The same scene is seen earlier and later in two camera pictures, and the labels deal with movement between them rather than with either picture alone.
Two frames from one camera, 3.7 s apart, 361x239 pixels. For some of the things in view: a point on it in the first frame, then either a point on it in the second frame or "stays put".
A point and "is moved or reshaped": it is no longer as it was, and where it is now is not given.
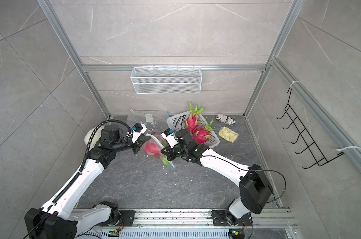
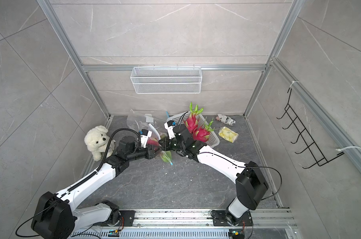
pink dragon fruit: [153, 149] is moved or reshaped
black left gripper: [137, 144] -> [149, 151]
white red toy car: [225, 119] stays put
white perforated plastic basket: [178, 122] stays put
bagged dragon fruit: [152, 143] is moved or reshaped
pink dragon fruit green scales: [191, 121] stays put
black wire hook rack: [311, 145] stays put
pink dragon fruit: [201, 134] stays put
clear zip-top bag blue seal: [153, 121] stays put
